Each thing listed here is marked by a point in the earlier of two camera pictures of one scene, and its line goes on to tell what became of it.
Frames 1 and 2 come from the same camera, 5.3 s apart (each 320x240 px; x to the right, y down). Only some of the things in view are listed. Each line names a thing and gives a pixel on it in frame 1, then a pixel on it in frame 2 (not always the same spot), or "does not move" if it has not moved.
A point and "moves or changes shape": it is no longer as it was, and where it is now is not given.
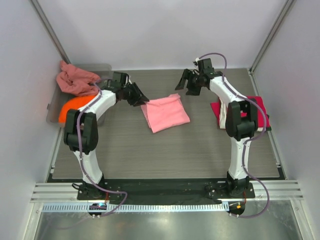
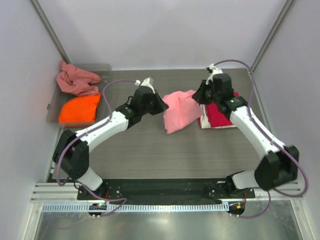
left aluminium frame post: (47, 26) does not move
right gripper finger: (185, 75) to (204, 94)
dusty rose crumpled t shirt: (76, 81) does not move
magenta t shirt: (263, 118) to (217, 119)
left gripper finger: (139, 99) to (157, 104)
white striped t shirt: (222, 116) to (205, 121)
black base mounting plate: (164, 189) does not move
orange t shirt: (74, 103) does not move
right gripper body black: (195, 83) to (216, 96)
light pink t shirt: (165, 113) moves or changes shape
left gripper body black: (128, 91) to (147, 108)
